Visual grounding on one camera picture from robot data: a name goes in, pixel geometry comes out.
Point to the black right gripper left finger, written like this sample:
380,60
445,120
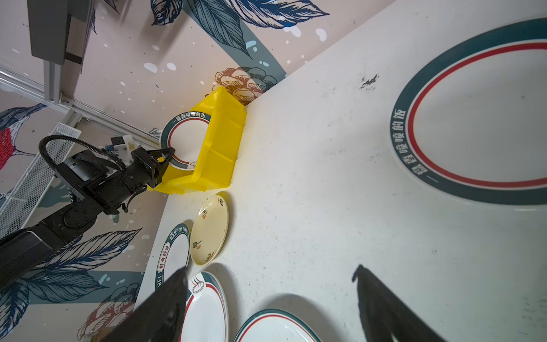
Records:
160,317

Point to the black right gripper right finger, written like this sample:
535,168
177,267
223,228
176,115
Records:
384,317

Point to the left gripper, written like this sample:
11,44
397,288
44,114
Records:
100,185

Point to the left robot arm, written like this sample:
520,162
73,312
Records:
24,250

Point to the yellow plastic bin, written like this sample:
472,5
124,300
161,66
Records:
217,158

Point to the large green red rimmed plate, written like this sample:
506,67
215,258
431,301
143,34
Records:
206,314

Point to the dark green lettered rim plate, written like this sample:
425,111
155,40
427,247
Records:
173,255

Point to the small cream patterned plate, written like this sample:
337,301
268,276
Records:
209,230

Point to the red characters white plate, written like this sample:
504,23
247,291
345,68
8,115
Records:
275,325

